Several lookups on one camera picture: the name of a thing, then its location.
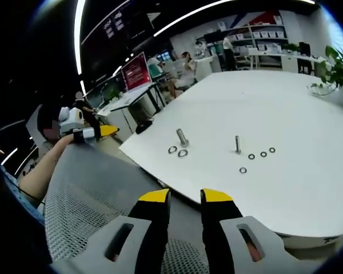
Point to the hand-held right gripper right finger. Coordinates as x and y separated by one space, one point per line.
231 242

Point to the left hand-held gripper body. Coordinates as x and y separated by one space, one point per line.
70 121

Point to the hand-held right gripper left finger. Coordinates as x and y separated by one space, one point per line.
125 242

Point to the large metal washer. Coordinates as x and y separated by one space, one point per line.
182 153
172 149

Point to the thick threaded stud bolt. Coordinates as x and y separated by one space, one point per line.
182 137

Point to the slim threaded stud bolt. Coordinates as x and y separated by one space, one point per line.
238 144

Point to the small desk plant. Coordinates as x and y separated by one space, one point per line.
113 94

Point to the grey mesh office chair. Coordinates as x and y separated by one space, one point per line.
97 185

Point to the white standing desk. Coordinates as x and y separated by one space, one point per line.
131 100

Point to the black round object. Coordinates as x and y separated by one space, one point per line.
144 127

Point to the red display screen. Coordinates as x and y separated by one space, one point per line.
135 72

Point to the person's blue sleeve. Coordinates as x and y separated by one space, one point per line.
20 194

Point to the teal chair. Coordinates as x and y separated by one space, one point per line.
155 72

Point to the white counter desk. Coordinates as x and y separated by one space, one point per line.
286 60

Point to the white storage shelf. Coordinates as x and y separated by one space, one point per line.
260 40

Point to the green potted plant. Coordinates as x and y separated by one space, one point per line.
338 68

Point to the black monitor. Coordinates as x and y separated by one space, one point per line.
304 49

